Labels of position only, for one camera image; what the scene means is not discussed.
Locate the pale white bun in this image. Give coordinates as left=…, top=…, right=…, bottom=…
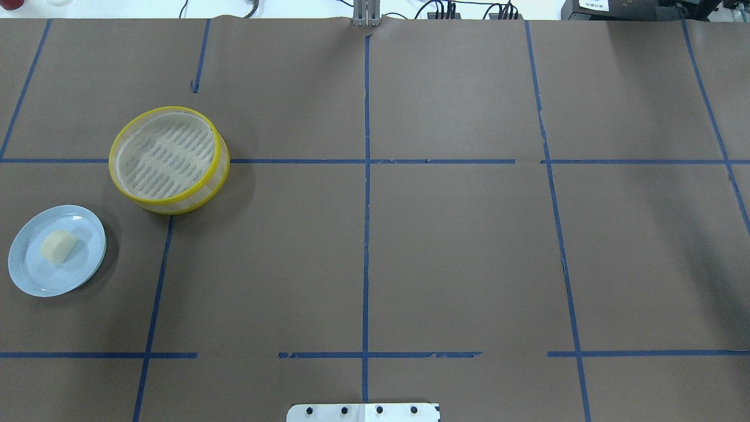
left=40, top=230, right=79, bottom=265

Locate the yellow round steamer basket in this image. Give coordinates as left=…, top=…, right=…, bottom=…
left=109, top=106, right=231, bottom=216

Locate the black device box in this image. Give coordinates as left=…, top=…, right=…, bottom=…
left=560, top=1, right=723, bottom=22

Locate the light blue plate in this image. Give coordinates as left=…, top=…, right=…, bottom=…
left=8, top=204, right=107, bottom=297

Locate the red cylinder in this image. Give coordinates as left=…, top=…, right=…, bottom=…
left=0, top=0, right=26, bottom=11

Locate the silver aluminium frame post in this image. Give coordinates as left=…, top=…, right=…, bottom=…
left=351, top=0, right=382, bottom=27

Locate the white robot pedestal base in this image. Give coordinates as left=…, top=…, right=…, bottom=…
left=286, top=403, right=441, bottom=421

